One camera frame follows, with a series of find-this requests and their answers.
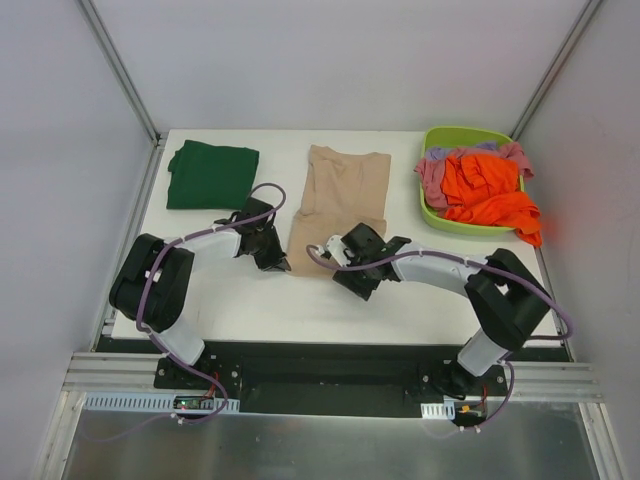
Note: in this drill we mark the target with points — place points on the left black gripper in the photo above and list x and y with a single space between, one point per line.
270 248

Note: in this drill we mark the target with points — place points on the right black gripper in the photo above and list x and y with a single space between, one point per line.
357 280

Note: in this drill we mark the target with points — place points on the beige t shirt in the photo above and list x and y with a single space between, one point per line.
341 191

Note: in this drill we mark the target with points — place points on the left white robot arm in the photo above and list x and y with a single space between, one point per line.
152 284

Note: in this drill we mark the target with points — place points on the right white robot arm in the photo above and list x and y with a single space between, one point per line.
506 298

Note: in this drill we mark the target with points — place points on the folded green t shirt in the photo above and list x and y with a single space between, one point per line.
208 177

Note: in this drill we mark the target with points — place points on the pink t shirt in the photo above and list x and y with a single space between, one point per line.
431 173

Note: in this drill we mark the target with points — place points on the orange t shirt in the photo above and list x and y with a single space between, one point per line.
484 190

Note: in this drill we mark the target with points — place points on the lilac t shirt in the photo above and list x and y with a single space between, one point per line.
436 153

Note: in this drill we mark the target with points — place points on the green plastic basket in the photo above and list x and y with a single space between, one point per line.
451 137

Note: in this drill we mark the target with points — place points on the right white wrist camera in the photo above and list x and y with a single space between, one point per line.
335 249

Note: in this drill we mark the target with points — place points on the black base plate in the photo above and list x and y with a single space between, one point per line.
379 381

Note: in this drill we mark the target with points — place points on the right white cable duct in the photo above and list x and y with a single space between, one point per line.
438 411

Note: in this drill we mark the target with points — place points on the white cable duct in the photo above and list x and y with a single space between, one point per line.
438 411
159 403

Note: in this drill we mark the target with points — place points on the left white cable duct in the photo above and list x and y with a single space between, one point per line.
159 403

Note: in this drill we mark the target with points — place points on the front aluminium rail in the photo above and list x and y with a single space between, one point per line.
568 382

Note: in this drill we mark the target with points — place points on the left aluminium frame post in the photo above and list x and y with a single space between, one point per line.
118 68

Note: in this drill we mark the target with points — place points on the aluminium frame post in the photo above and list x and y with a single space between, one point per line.
118 68
583 21

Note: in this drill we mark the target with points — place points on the right aluminium frame post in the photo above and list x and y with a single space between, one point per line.
583 21

